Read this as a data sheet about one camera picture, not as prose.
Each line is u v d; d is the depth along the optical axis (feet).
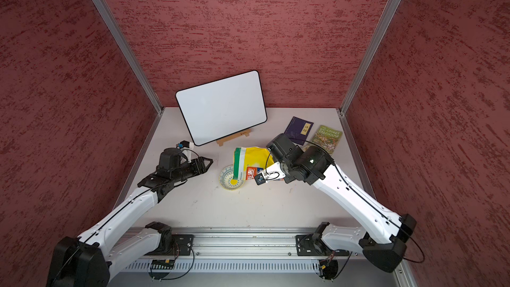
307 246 2.43
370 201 1.33
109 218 1.51
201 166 2.42
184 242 2.44
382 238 1.24
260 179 1.93
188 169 2.34
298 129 3.61
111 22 2.70
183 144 2.47
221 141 3.33
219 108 2.88
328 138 3.42
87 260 1.25
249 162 2.31
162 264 2.38
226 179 2.94
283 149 1.60
